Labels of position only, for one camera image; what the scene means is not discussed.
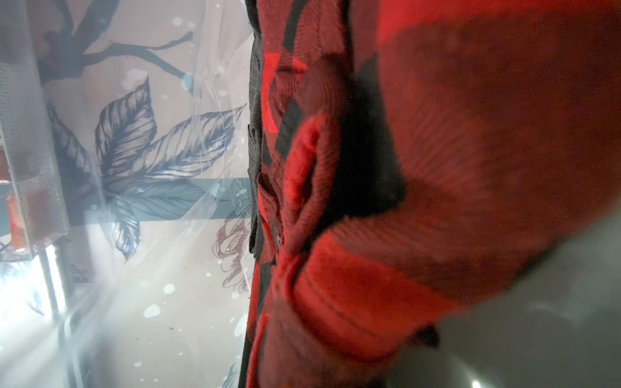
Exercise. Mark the small orange box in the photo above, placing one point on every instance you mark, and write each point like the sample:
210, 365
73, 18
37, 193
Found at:
17, 228

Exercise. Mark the clear acrylic wall shelf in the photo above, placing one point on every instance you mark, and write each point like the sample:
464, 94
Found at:
27, 138

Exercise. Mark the clear plastic vacuum bag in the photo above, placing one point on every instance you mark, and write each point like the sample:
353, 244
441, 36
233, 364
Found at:
148, 103

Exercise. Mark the red black plaid shirt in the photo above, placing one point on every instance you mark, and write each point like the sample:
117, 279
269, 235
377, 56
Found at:
410, 159

